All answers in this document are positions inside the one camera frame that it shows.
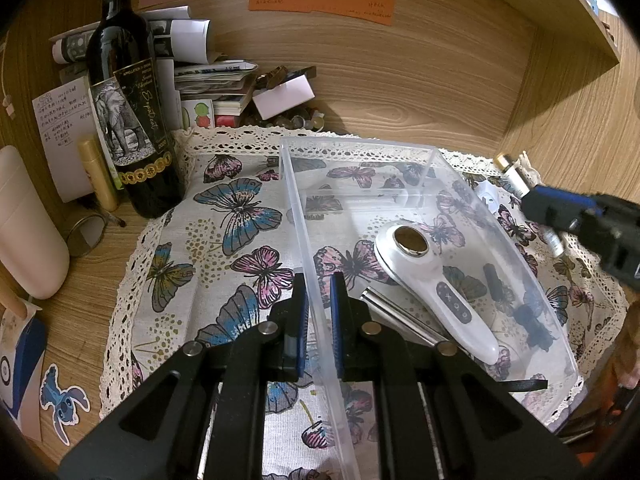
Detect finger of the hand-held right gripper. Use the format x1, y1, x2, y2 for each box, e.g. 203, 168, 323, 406
521, 185, 601, 234

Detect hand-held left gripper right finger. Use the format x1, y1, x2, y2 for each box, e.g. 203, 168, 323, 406
330, 272, 584, 480

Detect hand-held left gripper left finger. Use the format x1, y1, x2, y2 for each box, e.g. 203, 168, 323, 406
57, 272, 313, 480

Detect silver cylinder with gold cap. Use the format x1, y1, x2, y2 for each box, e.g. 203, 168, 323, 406
494, 152, 568, 258

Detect clear plastic storage box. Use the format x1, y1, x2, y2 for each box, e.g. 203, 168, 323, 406
279, 135, 581, 480

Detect silver metal tube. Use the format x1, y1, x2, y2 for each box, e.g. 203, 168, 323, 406
361, 287, 451, 348

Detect white handheld massager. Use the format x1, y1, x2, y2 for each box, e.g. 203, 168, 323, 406
374, 222, 501, 366

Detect butterfly print lace cloth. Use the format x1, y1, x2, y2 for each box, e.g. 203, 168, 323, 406
97, 127, 629, 480

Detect black ribbon strip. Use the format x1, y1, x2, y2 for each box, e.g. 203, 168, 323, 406
500, 379, 549, 392

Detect pile of small metal caps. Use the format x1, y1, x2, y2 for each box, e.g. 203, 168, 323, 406
240, 104, 327, 134

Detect wooden shelf board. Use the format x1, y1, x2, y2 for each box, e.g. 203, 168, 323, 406
542, 0, 624, 67

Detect pink notepad block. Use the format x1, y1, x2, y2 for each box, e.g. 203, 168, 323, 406
252, 74, 316, 120

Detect green and red sticker card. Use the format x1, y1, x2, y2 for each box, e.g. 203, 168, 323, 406
181, 99, 215, 132

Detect small round mirror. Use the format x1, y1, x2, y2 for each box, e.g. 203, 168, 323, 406
66, 213, 109, 258

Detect stack of booklets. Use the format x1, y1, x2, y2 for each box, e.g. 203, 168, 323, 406
172, 59, 259, 117

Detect gold lip balm tube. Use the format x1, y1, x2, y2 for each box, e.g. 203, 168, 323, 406
77, 139, 120, 212

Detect blue cartoon sticker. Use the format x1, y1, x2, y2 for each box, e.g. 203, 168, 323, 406
40, 365, 91, 445

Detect dark wine bottle elephant label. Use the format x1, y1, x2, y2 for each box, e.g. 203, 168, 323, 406
86, 0, 187, 219

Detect blue and white carton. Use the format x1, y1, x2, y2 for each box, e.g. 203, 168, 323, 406
0, 305, 49, 442

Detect pale pink plastic bottle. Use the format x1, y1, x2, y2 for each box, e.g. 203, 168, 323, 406
0, 146, 70, 301

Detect white handwritten paper note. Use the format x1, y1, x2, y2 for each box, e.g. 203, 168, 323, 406
32, 77, 102, 204

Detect orange paper note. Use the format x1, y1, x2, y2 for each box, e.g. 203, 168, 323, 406
248, 0, 398, 28

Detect rolled printed papers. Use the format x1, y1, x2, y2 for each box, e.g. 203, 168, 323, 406
50, 6, 214, 67

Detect white cable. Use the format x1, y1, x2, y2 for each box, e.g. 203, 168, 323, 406
0, 35, 17, 121

